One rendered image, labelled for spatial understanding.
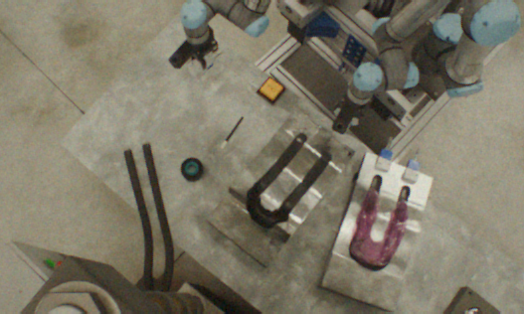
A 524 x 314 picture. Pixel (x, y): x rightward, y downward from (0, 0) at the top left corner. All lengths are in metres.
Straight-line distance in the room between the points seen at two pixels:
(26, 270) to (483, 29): 1.17
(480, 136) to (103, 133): 2.00
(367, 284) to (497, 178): 1.44
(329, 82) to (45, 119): 1.55
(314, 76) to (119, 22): 1.18
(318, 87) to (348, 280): 1.19
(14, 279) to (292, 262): 0.96
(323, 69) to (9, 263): 1.89
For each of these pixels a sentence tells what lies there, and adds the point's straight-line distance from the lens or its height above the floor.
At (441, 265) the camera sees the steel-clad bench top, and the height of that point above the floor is 0.80.
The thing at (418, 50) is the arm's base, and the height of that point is 1.08.
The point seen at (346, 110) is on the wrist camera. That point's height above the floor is 1.11.
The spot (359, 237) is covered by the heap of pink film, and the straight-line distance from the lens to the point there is 1.77.
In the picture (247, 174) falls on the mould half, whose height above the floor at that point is 0.93.
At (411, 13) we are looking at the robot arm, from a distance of 1.47.
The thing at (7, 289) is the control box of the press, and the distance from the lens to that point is 1.28.
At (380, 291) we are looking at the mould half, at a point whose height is 0.91.
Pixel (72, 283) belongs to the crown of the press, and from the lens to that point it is 0.65.
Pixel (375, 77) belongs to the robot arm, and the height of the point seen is 1.30.
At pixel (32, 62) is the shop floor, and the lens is 3.17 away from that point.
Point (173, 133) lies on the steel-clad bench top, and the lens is 1.93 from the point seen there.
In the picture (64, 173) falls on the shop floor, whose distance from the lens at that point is 2.87.
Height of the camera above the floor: 2.62
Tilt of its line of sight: 75 degrees down
